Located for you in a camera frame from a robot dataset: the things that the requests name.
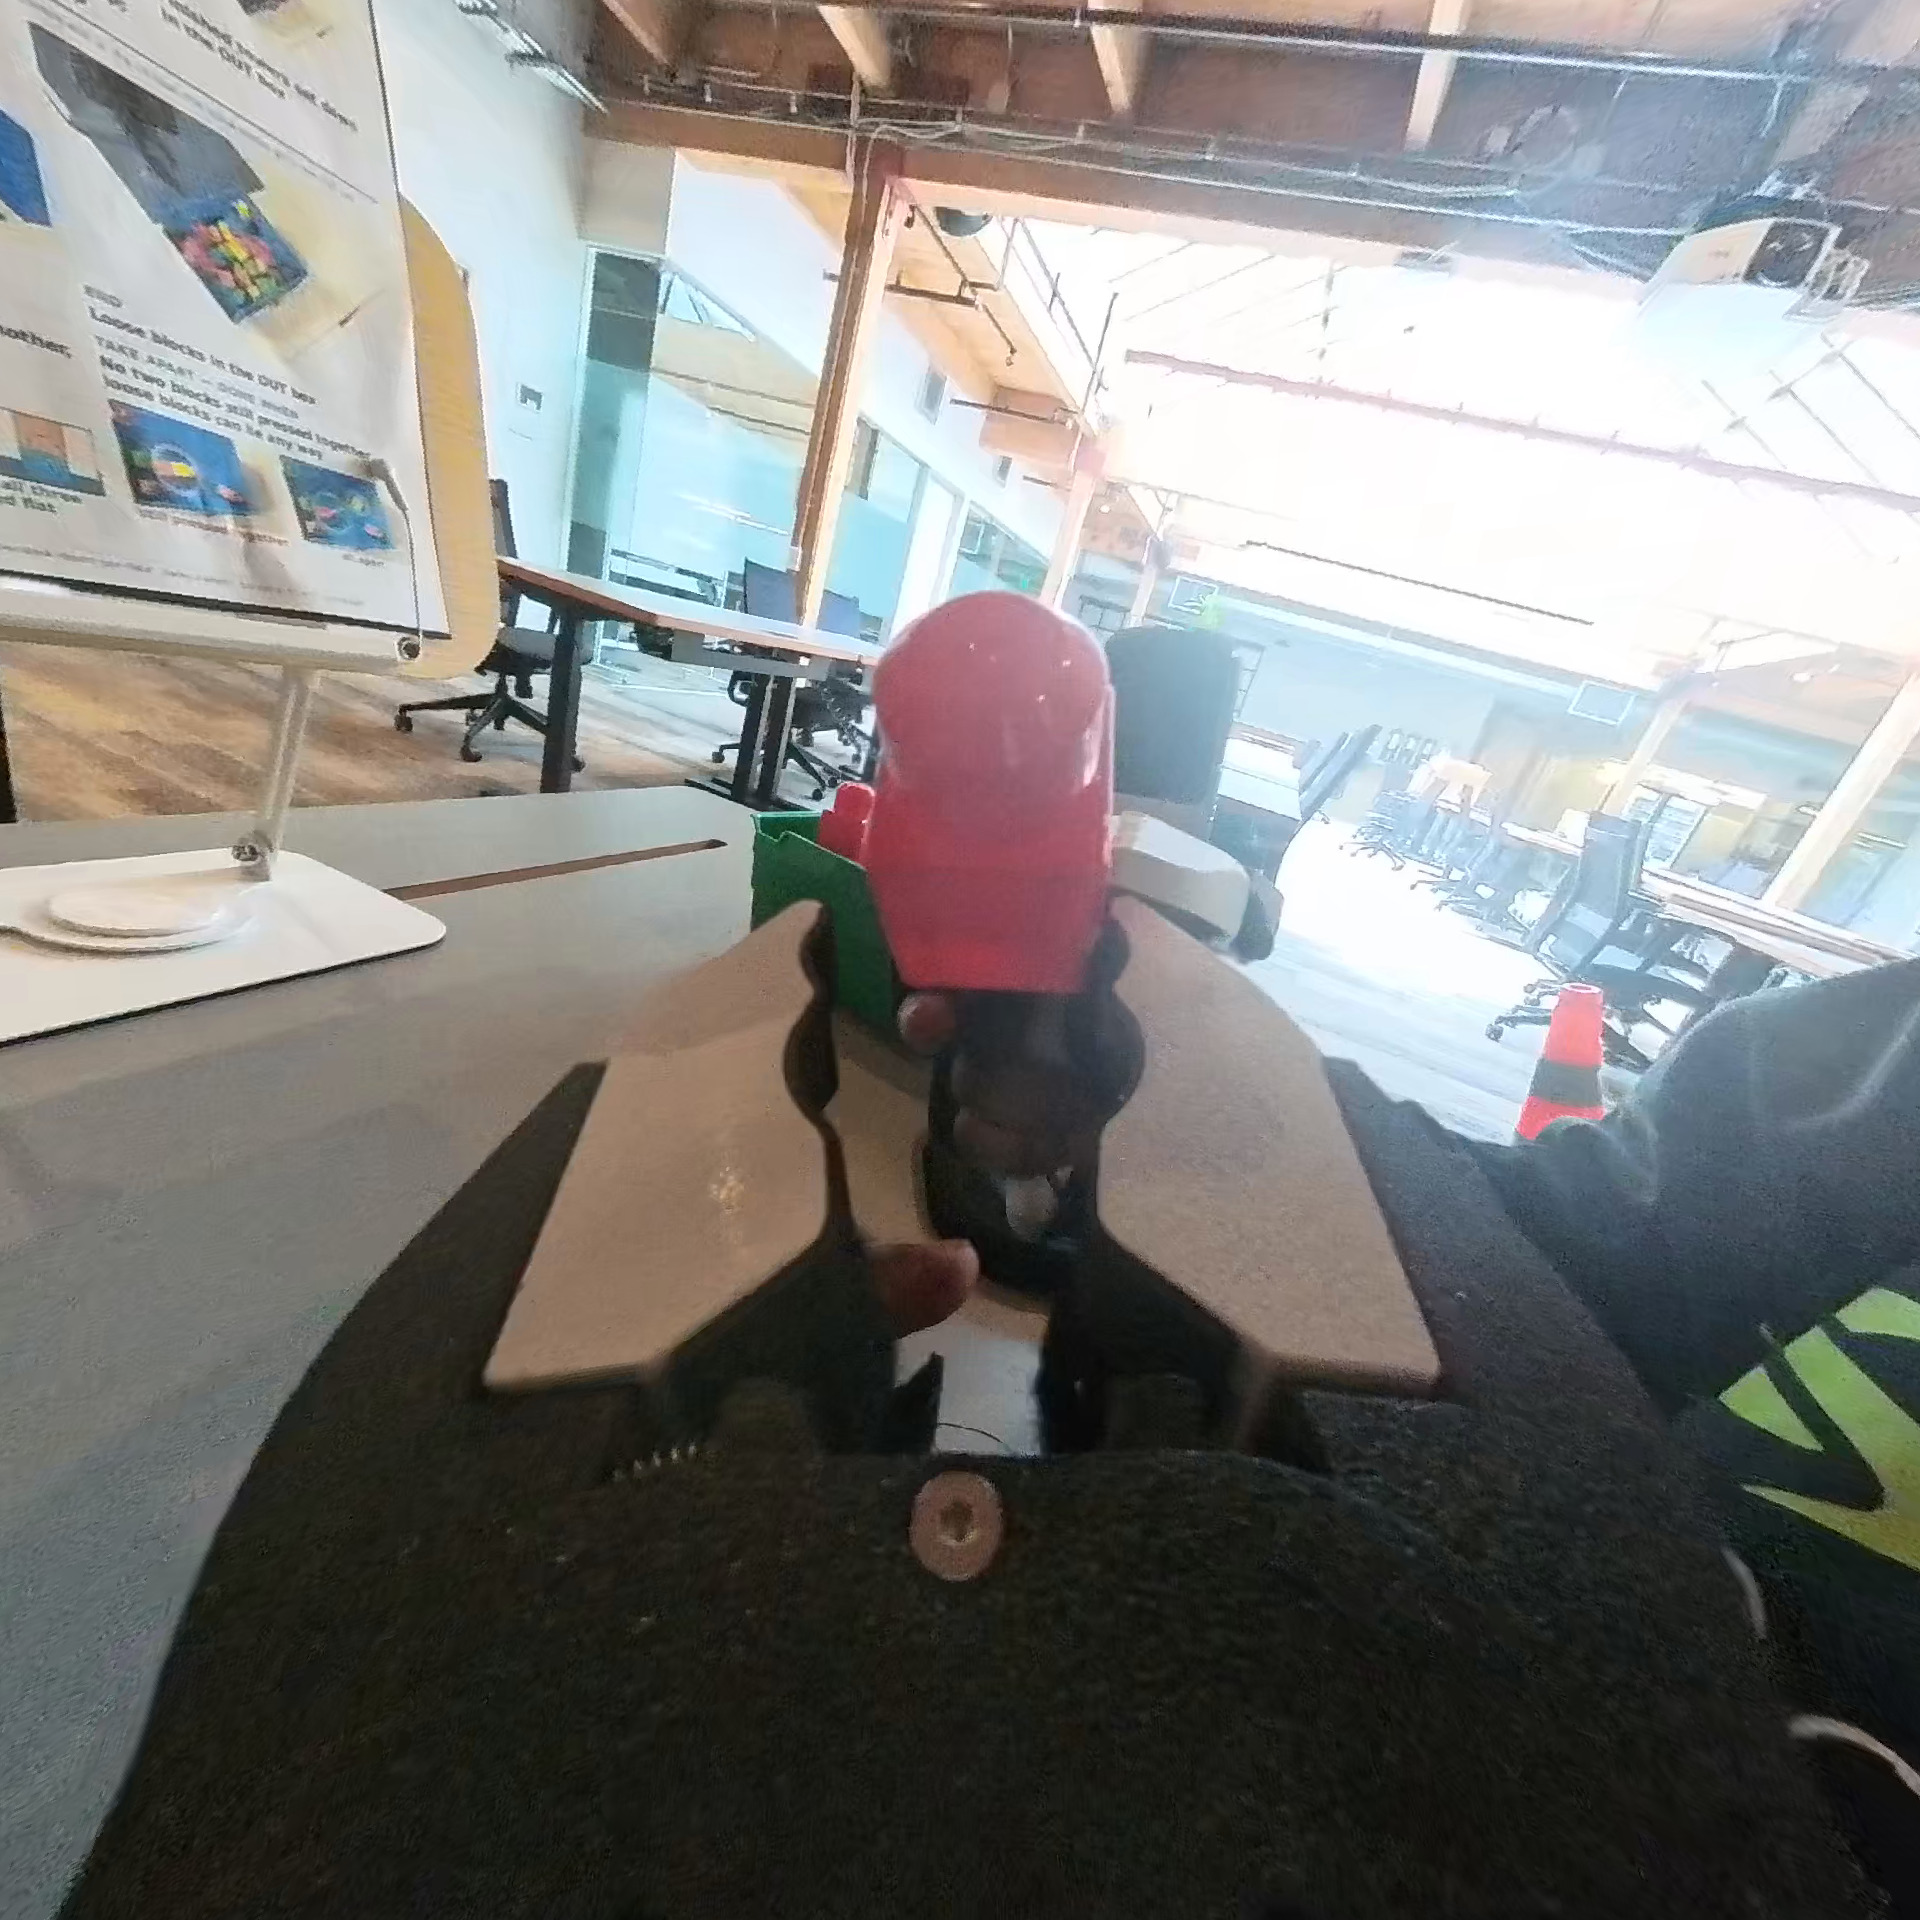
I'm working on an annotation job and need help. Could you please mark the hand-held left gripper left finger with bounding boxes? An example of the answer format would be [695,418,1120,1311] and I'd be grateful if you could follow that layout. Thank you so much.
[483,899,872,1450]

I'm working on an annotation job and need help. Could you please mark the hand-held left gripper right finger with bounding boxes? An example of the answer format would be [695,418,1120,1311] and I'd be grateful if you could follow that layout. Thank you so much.
[1081,906,1442,1450]

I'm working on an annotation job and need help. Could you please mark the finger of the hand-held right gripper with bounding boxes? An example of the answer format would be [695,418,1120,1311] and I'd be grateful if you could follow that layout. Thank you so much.
[1112,816,1283,965]

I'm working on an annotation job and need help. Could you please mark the green plastic bin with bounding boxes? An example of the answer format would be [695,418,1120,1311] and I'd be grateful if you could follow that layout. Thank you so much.
[751,813,906,1037]

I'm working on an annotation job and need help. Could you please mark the person's right forearm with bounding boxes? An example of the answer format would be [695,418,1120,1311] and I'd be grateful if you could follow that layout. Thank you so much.
[1395,960,1920,1397]

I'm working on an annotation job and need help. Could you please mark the person's left hand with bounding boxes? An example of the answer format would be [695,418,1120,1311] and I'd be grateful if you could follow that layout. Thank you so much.
[874,1242,983,1332]

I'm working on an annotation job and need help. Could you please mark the person's right hand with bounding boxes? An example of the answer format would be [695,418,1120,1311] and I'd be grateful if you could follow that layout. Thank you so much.
[933,996,1124,1202]

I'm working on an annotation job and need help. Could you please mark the orange traffic cone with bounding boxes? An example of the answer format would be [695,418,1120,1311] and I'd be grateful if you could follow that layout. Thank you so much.
[1514,981,1616,1145]

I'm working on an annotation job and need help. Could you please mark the row of black office chairs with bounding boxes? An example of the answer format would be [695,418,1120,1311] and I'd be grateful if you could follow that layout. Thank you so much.
[1342,726,1705,1052]

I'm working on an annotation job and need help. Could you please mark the white tray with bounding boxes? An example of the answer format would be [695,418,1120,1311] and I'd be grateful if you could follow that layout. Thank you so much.
[0,575,452,1047]

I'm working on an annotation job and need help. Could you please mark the wooden top office desk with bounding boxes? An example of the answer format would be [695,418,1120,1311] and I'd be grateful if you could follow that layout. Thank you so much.
[495,558,889,812]

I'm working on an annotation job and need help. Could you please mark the long wooden table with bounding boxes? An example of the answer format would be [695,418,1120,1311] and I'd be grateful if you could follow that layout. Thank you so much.
[1501,816,1920,977]

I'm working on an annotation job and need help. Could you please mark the person's dark jacket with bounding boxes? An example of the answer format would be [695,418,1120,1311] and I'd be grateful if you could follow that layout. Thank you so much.
[1665,1274,1920,1920]

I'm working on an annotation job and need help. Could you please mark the wooden backing board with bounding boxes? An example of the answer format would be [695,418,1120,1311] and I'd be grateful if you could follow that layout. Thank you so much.
[393,194,501,677]

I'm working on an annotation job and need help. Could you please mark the ceiling mounted heater unit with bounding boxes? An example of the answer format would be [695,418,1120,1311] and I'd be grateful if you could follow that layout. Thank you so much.
[1643,216,1880,319]

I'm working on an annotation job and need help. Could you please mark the printed instruction sheet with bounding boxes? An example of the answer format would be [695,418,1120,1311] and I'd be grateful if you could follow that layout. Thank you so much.
[0,0,452,639]

